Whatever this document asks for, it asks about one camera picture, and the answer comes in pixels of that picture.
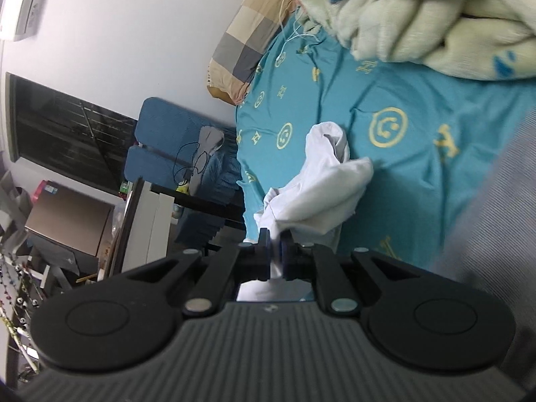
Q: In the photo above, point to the white air conditioner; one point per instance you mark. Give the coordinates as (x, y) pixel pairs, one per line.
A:
(25, 4)

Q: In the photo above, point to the blue covered chair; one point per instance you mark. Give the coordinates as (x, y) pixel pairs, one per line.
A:
(167, 121)
(146, 167)

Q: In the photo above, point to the green printed fleece blanket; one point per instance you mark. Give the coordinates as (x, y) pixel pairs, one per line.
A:
(398, 8)

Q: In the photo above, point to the checked beige grey pillow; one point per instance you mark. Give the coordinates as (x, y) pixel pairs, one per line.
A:
(251, 29)

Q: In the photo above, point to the dark barred window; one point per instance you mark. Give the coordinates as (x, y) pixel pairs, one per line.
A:
(63, 130)

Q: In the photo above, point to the grey folded towel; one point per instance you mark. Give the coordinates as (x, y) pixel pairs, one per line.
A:
(209, 138)

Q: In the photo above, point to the white table with black legs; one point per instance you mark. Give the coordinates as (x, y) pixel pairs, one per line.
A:
(146, 226)

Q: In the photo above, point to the white shirt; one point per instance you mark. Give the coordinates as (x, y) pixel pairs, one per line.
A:
(322, 192)

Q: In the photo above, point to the grey ribbed fabric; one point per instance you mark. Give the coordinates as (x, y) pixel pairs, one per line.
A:
(494, 238)

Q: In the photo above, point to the mustard yellow pillow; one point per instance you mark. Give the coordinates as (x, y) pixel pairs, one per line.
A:
(217, 92)

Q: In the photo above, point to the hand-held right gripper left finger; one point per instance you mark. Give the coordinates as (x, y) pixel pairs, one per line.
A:
(264, 252)

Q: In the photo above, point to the teal printed bed sheet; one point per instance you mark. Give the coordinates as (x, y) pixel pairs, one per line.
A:
(418, 155)

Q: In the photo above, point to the pile of grey cardboard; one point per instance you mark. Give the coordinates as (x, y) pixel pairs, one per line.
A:
(12, 213)

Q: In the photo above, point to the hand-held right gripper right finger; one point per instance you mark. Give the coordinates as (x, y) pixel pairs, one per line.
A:
(287, 255)

